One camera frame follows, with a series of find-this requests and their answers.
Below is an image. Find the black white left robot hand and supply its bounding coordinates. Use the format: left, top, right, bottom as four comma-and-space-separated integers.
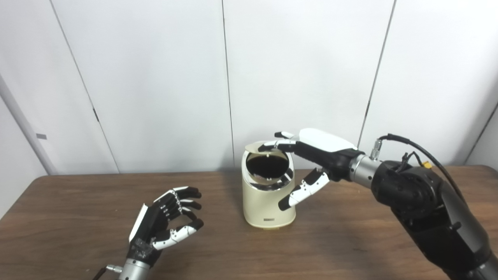
128, 186, 204, 261

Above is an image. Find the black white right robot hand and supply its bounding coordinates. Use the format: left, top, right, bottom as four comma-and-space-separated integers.
258, 128, 364, 212

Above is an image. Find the round cream bin lid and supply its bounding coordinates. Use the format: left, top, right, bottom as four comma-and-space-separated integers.
245, 142, 288, 158

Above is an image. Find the cream-colored cylindrical bin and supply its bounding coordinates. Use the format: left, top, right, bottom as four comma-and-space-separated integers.
241, 148, 296, 230

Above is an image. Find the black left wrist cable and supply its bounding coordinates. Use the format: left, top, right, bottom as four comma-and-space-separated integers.
92, 264, 123, 280

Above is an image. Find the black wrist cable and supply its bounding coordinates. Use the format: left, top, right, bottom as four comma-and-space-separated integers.
370, 133, 465, 203
92, 264, 123, 280

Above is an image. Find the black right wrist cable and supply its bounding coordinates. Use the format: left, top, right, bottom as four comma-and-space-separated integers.
370, 133, 465, 203

